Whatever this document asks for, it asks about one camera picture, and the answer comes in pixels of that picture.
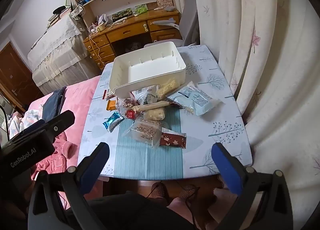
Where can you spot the red dates candy packet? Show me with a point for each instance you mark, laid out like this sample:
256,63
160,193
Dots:
125,108

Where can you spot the patterned blue white tablecloth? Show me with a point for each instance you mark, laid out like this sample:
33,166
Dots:
130,159

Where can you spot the lace covered cabinet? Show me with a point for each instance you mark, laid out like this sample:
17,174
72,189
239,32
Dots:
59,58

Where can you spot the red white Lipo cracker pack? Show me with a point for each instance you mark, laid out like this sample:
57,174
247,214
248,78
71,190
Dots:
108,94

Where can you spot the grey office chair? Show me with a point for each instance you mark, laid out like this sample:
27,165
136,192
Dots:
188,26

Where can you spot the pink fleece garment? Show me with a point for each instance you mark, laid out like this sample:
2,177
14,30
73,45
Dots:
63,157

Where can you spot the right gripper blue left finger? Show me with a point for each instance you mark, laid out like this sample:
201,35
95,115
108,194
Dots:
91,167

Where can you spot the floral white blanket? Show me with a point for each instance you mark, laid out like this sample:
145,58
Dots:
17,124

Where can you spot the white plastic storage bin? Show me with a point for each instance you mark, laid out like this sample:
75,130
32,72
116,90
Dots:
153,65

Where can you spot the light blue zip bag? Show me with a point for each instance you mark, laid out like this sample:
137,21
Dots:
193,99

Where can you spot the blue foil snack packet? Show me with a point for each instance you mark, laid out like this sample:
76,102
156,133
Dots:
113,121

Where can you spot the rice cracker clear bag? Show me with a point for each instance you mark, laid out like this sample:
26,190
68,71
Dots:
154,114

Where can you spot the folded dark blue jeans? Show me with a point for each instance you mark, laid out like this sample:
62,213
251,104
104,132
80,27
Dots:
54,104

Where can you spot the pink bed quilt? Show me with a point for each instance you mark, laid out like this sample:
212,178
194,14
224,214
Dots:
77,99

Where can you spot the beige long biscuit bar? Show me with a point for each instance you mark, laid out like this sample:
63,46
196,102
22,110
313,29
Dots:
147,107

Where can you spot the wooden desk with drawers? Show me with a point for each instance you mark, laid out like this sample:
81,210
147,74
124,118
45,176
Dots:
131,34

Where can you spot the clear pack brown biscuits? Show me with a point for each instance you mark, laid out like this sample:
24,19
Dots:
145,131

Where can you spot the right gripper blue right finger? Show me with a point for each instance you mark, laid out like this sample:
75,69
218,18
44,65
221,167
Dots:
230,168

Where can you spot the dark red snowflake snack packet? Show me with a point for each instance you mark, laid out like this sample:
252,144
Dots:
173,139

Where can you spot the brown wooden door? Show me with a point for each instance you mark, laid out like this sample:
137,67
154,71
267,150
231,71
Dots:
17,85

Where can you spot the orange snack packet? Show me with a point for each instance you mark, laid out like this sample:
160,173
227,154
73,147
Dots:
111,105

